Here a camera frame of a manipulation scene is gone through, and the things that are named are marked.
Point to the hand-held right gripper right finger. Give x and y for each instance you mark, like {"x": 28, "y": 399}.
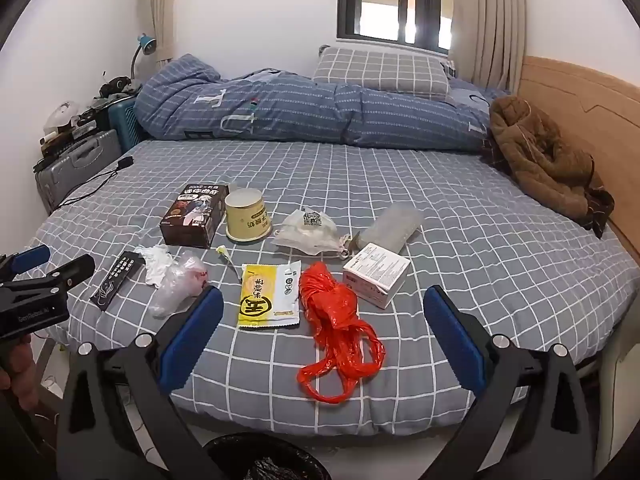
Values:
{"x": 457, "y": 340}

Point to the black packet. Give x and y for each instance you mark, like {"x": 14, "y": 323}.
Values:
{"x": 115, "y": 280}

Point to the white tissue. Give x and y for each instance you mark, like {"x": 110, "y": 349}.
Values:
{"x": 157, "y": 260}

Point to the grey checked bed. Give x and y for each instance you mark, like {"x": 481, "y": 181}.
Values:
{"x": 350, "y": 180}

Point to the clear plastic bag red print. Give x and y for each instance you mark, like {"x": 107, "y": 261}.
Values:
{"x": 175, "y": 280}

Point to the beige curtain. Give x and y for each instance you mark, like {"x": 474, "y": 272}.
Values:
{"x": 490, "y": 20}
{"x": 160, "y": 0}

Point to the black bin with liner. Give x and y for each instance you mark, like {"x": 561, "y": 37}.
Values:
{"x": 270, "y": 465}

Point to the yellow paper cup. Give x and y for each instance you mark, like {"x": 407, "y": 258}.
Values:
{"x": 245, "y": 220}

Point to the black desk clutter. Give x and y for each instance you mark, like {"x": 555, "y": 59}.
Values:
{"x": 117, "y": 86}

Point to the grey checked pillow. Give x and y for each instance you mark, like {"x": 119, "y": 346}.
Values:
{"x": 385, "y": 72}

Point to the clear bubble wrap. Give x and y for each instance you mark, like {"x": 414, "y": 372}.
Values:
{"x": 392, "y": 227}

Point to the yellow snack packet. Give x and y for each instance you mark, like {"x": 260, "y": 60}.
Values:
{"x": 267, "y": 295}

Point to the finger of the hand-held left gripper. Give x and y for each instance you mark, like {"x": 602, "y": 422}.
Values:
{"x": 30, "y": 257}
{"x": 70, "y": 269}

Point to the person's left hand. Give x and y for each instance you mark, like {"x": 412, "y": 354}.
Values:
{"x": 20, "y": 362}

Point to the grey hard suitcase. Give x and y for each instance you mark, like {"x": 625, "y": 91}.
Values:
{"x": 75, "y": 165}

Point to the dark framed window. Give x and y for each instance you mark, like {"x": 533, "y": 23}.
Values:
{"x": 350, "y": 0}

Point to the brown printed carton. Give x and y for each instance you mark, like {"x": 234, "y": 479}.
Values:
{"x": 192, "y": 215}

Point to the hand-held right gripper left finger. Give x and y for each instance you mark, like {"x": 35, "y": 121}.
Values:
{"x": 192, "y": 340}

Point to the white round object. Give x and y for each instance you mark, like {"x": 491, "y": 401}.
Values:
{"x": 60, "y": 112}

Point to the blue striped quilt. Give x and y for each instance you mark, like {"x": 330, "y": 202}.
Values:
{"x": 300, "y": 105}

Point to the small yellow wrapper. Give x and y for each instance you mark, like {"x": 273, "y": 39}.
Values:
{"x": 225, "y": 256}

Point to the white printed box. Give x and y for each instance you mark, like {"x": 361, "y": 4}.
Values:
{"x": 375, "y": 272}

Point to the teal plastic crate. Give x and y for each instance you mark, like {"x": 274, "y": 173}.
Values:
{"x": 125, "y": 120}

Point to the blue desk lamp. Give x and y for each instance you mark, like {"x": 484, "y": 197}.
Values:
{"x": 146, "y": 44}

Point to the brown fleece coat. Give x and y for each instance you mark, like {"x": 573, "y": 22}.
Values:
{"x": 540, "y": 160}

